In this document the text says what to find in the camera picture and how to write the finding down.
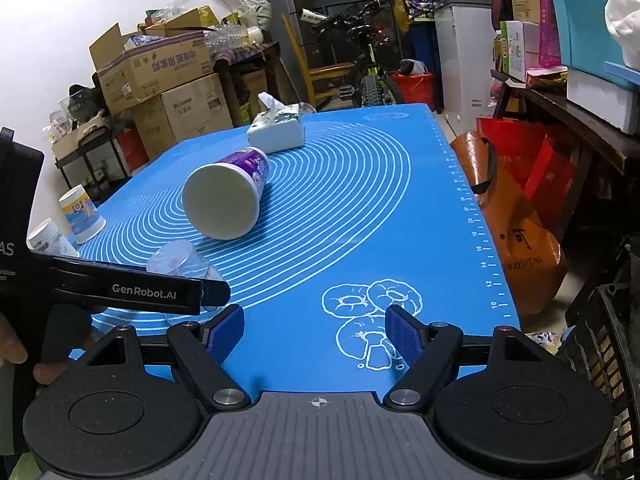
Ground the clear plastic cup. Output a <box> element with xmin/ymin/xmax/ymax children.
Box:
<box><xmin>145</xmin><ymin>238</ymin><xmax>227</xmax><ymax>326</ymax></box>

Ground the white grey paper cup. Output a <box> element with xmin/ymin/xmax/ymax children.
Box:
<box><xmin>27</xmin><ymin>218</ymin><xmax>79</xmax><ymax>258</ymax></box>

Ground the blue yellow paper cup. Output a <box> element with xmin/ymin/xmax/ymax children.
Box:
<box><xmin>58</xmin><ymin>184</ymin><xmax>106</xmax><ymax>245</ymax></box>

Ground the purple paper cup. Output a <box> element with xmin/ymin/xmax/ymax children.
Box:
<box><xmin>182</xmin><ymin>146</ymin><xmax>270</xmax><ymax>240</ymax></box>

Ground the person's left hand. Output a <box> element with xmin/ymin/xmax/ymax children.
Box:
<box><xmin>0</xmin><ymin>316</ymin><xmax>72</xmax><ymax>386</ymax></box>

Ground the black metal shelf rack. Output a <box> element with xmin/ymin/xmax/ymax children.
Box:
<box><xmin>54</xmin><ymin>122</ymin><xmax>131</xmax><ymax>205</ymax></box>

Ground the orange shopping bag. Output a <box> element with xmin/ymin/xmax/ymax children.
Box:
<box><xmin>451</xmin><ymin>132</ymin><xmax>566</xmax><ymax>316</ymax></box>

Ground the blue silicone baking mat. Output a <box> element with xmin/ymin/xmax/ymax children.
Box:
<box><xmin>80</xmin><ymin>105</ymin><xmax>518</xmax><ymax>396</ymax></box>

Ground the lower cardboard box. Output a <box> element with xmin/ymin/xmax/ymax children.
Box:
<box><xmin>131</xmin><ymin>74</ymin><xmax>233</xmax><ymax>162</ymax></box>

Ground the white patterned tissue box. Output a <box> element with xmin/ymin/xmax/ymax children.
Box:
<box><xmin>247</xmin><ymin>92</ymin><xmax>305</xmax><ymax>155</ymax></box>

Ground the upper cardboard box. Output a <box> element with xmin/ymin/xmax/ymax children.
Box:
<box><xmin>89</xmin><ymin>9</ymin><xmax>213</xmax><ymax>115</ymax></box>

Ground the black green bicycle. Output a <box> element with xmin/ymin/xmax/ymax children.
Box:
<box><xmin>298</xmin><ymin>0</ymin><xmax>405</xmax><ymax>107</ymax></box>

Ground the wooden chair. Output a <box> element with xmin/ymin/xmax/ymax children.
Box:
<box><xmin>281</xmin><ymin>13</ymin><xmax>356</xmax><ymax>110</ymax></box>

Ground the green white carton box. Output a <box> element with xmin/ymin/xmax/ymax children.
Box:
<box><xmin>500</xmin><ymin>21</ymin><xmax>539</xmax><ymax>82</ymax></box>

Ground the white chest freezer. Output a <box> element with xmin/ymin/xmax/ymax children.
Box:
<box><xmin>435</xmin><ymin>0</ymin><xmax>496</xmax><ymax>134</ymax></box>

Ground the teal plastic storage bin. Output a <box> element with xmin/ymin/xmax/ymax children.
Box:
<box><xmin>552</xmin><ymin>0</ymin><xmax>631</xmax><ymax>89</ymax></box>

